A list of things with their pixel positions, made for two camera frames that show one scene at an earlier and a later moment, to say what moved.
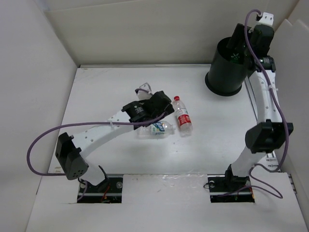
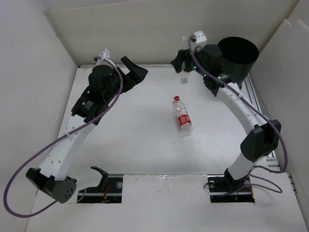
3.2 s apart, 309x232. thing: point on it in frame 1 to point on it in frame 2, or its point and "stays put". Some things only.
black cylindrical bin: (229, 69) stays put
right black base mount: (221, 184) stays put
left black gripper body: (167, 110) to (117, 81)
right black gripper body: (239, 33) to (198, 67)
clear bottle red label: (183, 117) stays put
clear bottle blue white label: (158, 130) to (184, 75)
